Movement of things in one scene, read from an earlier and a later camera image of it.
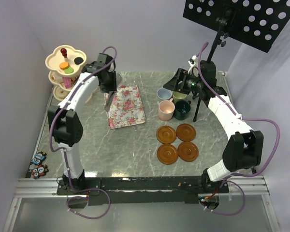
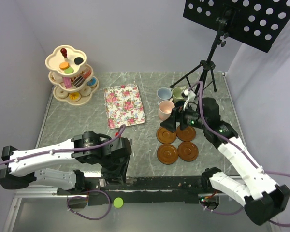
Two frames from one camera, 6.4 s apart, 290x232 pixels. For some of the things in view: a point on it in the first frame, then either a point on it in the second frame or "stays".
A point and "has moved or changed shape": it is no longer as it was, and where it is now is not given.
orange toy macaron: [64, 65] stays
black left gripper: [113, 87] → [120, 172]
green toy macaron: [69, 70] stays
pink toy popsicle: [67, 82] stays
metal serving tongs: [108, 105] has moved or changed shape
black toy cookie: [78, 60] stays
